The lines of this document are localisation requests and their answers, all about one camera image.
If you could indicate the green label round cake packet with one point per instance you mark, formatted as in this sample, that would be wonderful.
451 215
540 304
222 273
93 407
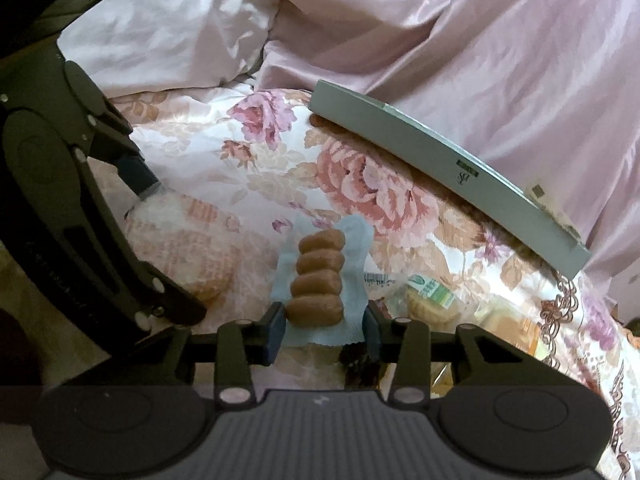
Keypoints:
432 297

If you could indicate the grey cardboard tray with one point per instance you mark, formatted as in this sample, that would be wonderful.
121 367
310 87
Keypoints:
450 180

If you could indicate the pale pink quilt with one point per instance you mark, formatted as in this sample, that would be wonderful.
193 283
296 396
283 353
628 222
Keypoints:
165 35

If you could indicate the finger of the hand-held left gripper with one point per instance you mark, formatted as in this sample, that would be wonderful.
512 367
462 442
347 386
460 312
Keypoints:
142 177
180 307

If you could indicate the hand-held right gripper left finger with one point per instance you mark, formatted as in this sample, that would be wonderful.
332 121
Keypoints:
275 335

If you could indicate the pink curtain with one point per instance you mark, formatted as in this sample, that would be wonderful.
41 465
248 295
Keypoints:
500 60

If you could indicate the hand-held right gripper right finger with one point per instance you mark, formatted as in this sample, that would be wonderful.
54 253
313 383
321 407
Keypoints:
372 335

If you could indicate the light blue brown roll packet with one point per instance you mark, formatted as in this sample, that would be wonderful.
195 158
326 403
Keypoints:
317 280

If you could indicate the round cracker packet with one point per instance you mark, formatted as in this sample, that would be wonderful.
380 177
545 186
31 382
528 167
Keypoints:
190 245

